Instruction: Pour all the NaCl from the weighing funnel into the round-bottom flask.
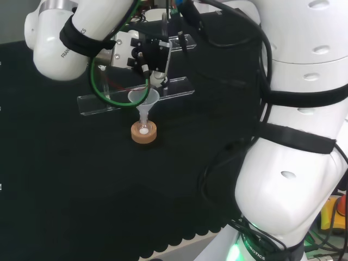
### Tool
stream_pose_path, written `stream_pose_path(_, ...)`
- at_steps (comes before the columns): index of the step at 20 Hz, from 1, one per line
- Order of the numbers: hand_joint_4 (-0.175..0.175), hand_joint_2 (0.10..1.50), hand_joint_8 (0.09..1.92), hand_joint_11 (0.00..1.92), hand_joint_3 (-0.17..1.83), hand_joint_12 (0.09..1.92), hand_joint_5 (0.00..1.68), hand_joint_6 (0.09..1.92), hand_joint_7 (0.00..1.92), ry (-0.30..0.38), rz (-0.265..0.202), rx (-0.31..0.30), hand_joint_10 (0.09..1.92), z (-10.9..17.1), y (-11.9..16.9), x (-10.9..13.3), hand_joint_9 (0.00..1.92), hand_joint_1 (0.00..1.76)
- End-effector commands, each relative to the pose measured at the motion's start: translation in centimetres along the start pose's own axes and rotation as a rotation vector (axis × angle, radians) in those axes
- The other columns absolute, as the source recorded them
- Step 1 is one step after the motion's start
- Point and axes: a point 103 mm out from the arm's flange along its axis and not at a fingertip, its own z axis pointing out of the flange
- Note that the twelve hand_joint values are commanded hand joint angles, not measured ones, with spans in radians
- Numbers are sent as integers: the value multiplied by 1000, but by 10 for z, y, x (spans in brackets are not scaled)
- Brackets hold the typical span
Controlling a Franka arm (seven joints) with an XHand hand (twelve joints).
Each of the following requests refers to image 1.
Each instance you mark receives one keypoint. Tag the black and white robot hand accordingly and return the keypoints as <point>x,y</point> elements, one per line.
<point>155,55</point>

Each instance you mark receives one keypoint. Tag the clear acrylic funnel stand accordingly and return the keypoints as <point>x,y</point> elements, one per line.
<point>176,87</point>

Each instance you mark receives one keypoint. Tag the translucent plastic funnel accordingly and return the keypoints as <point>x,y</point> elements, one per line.
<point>136,96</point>

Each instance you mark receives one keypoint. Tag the small glass round-bottom flask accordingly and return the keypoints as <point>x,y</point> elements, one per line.
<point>143,130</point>

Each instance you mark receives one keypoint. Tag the black bench cloth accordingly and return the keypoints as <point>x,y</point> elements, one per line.
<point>81,176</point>

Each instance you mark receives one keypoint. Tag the yellow stop button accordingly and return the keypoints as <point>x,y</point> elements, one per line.
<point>330,214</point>

